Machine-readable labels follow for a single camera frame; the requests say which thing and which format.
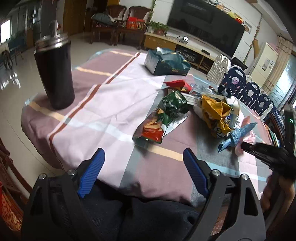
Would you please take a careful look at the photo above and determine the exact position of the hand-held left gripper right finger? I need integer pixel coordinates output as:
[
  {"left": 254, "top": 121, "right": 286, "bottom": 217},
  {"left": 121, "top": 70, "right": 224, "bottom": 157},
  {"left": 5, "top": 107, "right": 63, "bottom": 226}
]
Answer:
[{"left": 183, "top": 148, "right": 267, "bottom": 241}]

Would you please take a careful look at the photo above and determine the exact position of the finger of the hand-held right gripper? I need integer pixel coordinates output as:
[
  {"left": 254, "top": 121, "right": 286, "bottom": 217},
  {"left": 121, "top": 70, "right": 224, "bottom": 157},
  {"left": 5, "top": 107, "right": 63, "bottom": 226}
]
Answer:
[{"left": 240, "top": 141, "right": 290, "bottom": 168}]

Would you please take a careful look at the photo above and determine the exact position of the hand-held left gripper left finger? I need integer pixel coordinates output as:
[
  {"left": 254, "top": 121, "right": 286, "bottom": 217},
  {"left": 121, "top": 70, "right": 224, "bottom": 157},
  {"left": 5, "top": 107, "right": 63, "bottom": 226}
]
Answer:
[{"left": 21, "top": 148, "right": 105, "bottom": 241}]

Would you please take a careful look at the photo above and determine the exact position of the white tissue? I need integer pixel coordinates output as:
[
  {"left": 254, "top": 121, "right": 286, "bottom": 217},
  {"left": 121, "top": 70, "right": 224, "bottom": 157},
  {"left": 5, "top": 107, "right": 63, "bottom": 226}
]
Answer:
[{"left": 225, "top": 97, "right": 241, "bottom": 129}]

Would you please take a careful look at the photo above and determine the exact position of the person's right hand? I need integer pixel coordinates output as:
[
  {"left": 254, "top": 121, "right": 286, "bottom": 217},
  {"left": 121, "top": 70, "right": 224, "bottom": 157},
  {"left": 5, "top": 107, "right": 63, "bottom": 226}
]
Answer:
[{"left": 261, "top": 175, "right": 296, "bottom": 211}]

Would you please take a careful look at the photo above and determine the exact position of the blue face mask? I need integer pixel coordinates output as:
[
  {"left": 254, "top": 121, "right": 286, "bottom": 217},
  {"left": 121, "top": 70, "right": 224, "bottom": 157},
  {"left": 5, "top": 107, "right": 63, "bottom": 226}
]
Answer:
[{"left": 217, "top": 122, "right": 258, "bottom": 153}]

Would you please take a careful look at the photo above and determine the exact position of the green red chip bag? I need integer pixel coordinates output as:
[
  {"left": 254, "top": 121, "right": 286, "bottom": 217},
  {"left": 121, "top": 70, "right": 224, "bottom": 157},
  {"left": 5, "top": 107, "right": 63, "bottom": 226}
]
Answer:
[{"left": 132, "top": 90, "right": 189, "bottom": 144}]

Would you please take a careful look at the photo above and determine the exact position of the yellow crumpled wrapper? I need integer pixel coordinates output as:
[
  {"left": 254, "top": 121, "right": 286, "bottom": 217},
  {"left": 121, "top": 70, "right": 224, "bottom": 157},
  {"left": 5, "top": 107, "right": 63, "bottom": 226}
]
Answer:
[{"left": 201, "top": 95, "right": 234, "bottom": 138}]

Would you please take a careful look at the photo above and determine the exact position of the white blue medicine box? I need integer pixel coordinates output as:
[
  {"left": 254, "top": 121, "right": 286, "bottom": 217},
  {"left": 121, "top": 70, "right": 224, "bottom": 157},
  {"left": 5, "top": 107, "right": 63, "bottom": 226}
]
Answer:
[{"left": 183, "top": 93, "right": 204, "bottom": 106}]

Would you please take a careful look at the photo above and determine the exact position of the black white small wrapper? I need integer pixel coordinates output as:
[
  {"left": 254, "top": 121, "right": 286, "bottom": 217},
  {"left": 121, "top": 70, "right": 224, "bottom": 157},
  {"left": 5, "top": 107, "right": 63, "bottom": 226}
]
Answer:
[{"left": 217, "top": 84, "right": 233, "bottom": 97}]

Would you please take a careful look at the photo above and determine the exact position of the striped pink grey tablecloth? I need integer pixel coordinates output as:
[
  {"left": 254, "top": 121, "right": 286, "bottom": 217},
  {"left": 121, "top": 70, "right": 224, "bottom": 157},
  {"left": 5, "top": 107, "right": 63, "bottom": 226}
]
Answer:
[{"left": 20, "top": 49, "right": 274, "bottom": 207}]

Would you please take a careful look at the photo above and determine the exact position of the beige curtain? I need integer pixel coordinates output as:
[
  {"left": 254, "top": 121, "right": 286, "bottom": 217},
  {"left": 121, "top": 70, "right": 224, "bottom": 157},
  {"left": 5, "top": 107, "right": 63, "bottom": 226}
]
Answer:
[{"left": 264, "top": 35, "right": 294, "bottom": 93}]

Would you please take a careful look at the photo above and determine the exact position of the white standing air conditioner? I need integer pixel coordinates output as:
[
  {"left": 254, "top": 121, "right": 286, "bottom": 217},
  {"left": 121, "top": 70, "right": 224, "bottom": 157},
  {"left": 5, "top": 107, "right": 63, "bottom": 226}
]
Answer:
[{"left": 250, "top": 42, "right": 279, "bottom": 87}]

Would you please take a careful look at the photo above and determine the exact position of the clear plastic wrapper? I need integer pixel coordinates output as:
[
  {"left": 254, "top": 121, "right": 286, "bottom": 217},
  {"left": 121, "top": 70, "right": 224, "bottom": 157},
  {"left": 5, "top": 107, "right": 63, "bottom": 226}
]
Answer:
[{"left": 190, "top": 84, "right": 222, "bottom": 96}]

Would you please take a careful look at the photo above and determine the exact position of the red snack wrapper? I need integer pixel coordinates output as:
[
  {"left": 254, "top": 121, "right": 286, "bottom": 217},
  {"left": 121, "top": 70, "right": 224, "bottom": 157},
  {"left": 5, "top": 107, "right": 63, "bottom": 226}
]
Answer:
[{"left": 163, "top": 79, "right": 192, "bottom": 92}]

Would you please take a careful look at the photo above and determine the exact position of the red patterned cloth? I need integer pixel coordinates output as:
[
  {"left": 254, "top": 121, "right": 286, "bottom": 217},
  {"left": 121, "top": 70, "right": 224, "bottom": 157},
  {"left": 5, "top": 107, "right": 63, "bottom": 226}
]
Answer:
[{"left": 0, "top": 184, "right": 22, "bottom": 232}]

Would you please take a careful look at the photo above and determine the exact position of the small black monitor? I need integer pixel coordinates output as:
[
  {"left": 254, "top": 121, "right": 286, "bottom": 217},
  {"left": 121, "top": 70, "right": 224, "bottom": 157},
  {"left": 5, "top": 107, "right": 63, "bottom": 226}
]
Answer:
[{"left": 231, "top": 56, "right": 248, "bottom": 70}]

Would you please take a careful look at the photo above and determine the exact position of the black tumbler with steel lid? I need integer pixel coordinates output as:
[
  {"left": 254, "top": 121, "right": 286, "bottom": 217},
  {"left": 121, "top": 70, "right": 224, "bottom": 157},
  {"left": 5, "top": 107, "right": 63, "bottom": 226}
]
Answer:
[{"left": 33, "top": 20, "right": 75, "bottom": 110}]

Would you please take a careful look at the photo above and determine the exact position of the dark green tissue box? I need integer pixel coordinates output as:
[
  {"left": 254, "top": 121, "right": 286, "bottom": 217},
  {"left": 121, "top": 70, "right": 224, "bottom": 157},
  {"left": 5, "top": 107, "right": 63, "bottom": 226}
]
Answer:
[{"left": 144, "top": 47, "right": 192, "bottom": 76}]

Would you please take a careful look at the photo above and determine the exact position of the yellow wooden television cabinet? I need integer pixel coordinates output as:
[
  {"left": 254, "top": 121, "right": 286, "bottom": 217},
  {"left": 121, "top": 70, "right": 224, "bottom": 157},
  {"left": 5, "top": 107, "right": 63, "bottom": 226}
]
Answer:
[{"left": 144, "top": 32, "right": 214, "bottom": 75}]

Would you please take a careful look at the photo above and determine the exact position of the row of plush toys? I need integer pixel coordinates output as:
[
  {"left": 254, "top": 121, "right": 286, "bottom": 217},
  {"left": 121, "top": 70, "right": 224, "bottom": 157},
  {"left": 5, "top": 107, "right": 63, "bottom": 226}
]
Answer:
[{"left": 205, "top": 0, "right": 243, "bottom": 24}]

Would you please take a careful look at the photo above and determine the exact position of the large black television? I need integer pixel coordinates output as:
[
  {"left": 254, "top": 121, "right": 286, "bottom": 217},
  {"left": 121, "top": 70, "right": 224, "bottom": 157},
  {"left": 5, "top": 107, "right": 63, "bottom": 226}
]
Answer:
[{"left": 166, "top": 0, "right": 245, "bottom": 57}]

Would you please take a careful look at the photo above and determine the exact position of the dark wooden armchair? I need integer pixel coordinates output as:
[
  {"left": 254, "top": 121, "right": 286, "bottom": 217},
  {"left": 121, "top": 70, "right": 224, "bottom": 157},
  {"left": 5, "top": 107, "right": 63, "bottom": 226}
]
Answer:
[
  {"left": 90, "top": 5, "right": 126, "bottom": 44},
  {"left": 116, "top": 6, "right": 151, "bottom": 50}
]

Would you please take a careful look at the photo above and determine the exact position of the potted green plant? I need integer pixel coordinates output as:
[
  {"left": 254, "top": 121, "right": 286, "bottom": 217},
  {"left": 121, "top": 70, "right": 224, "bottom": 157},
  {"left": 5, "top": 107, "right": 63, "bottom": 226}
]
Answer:
[{"left": 148, "top": 21, "right": 169, "bottom": 35}]

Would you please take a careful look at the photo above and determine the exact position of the dark cushion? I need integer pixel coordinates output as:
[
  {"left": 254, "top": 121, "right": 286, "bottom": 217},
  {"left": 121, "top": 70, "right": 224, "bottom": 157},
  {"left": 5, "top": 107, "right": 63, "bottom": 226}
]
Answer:
[{"left": 91, "top": 13, "right": 114, "bottom": 26}]

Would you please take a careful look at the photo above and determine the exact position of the red gift box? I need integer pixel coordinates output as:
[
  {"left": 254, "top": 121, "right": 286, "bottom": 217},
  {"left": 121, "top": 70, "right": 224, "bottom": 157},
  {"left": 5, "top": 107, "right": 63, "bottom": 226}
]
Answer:
[{"left": 126, "top": 17, "right": 145, "bottom": 30}]

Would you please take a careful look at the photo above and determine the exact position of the wooden door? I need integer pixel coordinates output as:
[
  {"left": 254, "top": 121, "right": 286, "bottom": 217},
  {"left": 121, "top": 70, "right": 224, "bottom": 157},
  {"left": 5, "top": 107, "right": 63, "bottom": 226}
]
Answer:
[{"left": 63, "top": 0, "right": 93, "bottom": 35}]

